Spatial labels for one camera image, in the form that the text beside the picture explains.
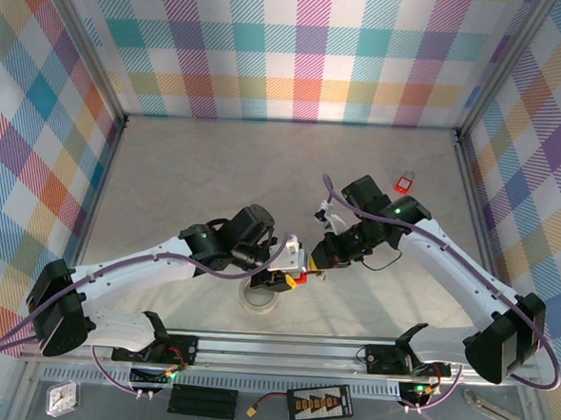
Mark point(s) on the aluminium frame post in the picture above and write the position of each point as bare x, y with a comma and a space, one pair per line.
83, 41
502, 66

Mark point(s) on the grey metal hand tool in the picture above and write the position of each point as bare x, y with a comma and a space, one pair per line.
492, 413

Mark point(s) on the red padlock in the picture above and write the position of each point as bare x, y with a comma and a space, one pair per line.
404, 184
301, 279

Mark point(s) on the small clear case clock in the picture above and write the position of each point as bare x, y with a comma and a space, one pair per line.
63, 399

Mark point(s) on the grey slotted strip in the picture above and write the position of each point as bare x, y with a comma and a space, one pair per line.
260, 384

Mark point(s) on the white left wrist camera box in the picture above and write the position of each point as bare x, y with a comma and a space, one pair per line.
289, 258

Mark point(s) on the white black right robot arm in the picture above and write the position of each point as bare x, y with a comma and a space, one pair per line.
448, 263

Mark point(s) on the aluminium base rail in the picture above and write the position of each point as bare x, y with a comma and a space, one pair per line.
276, 357

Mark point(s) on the black charger board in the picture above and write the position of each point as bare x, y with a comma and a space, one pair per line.
318, 403

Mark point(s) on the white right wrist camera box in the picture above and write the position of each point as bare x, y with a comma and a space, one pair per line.
330, 218

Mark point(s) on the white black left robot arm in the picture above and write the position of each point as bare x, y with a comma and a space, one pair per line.
114, 276

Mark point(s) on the small metal key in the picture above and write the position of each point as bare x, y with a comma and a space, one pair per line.
312, 271

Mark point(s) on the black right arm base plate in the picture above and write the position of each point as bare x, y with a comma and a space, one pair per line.
376, 361

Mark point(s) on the aluminium side rail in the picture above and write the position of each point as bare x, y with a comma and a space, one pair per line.
100, 175
475, 198

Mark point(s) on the clear tape roll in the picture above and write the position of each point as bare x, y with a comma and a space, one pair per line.
257, 310

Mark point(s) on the black ribbed box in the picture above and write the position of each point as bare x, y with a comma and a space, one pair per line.
202, 401

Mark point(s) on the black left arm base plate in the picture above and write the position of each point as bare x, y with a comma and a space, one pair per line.
184, 344

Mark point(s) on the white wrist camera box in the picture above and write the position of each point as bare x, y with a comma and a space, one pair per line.
289, 258
330, 218

